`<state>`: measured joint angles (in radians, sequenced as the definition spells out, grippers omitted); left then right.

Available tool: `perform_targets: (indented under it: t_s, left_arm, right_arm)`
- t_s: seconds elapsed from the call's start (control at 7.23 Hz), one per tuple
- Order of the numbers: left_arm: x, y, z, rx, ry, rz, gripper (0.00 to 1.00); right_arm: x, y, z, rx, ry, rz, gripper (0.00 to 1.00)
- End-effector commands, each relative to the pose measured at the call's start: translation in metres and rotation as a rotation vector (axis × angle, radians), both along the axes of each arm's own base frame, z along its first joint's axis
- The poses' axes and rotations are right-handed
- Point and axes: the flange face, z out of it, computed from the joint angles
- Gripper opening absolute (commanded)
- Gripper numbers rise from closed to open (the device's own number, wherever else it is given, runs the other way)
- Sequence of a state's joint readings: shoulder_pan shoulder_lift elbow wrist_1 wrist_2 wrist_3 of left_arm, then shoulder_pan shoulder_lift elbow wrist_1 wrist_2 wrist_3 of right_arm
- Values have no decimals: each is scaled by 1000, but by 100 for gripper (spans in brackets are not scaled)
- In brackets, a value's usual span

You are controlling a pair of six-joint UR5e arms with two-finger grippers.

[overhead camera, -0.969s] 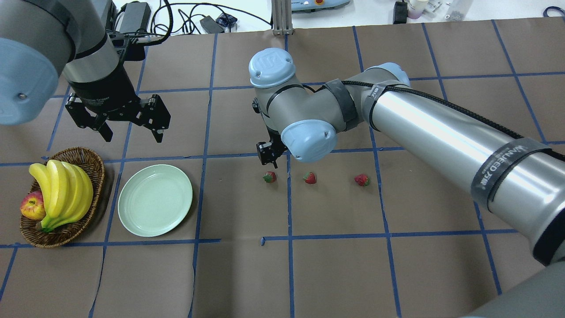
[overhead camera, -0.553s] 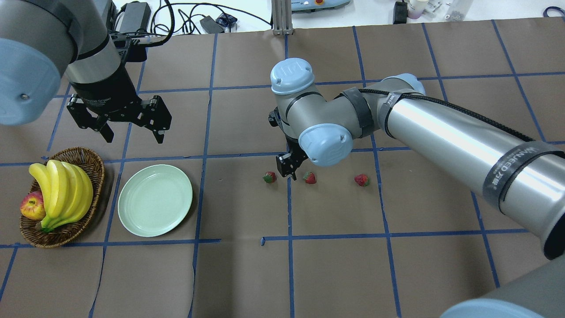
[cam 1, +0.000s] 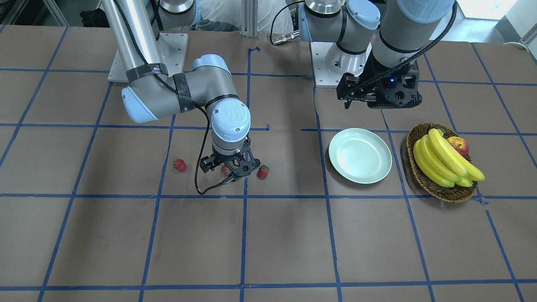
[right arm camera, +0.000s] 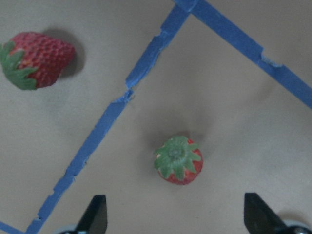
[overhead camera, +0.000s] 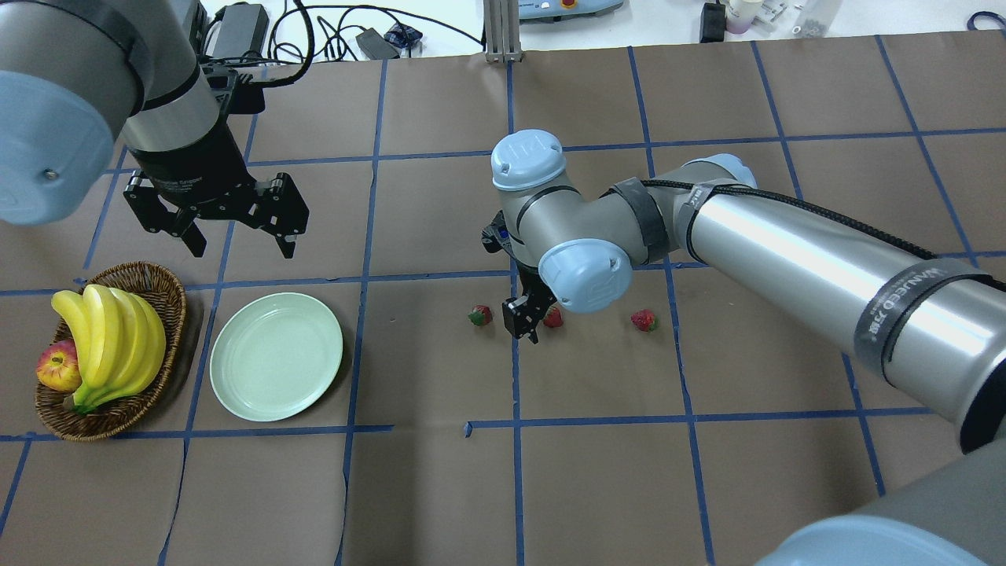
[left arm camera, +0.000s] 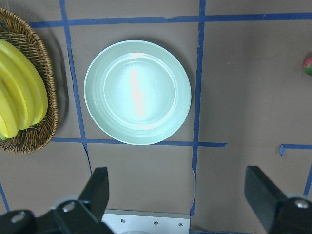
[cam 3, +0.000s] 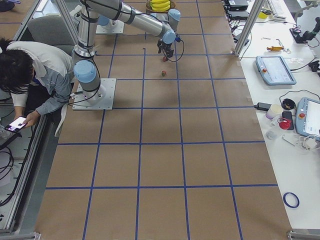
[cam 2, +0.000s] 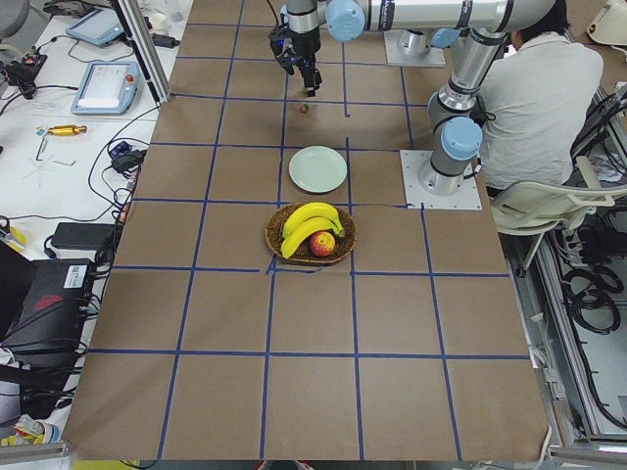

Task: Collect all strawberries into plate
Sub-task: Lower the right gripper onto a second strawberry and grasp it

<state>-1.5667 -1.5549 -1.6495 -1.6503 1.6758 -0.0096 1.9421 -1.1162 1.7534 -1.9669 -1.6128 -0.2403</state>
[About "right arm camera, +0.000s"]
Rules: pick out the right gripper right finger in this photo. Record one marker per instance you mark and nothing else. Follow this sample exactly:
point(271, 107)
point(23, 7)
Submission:
point(259, 218)

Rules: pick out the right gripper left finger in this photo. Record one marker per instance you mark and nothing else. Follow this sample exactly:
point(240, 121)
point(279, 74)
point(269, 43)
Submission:
point(95, 218)

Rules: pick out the red strawberry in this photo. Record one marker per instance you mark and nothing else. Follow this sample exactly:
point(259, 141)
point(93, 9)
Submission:
point(32, 60)
point(178, 160)

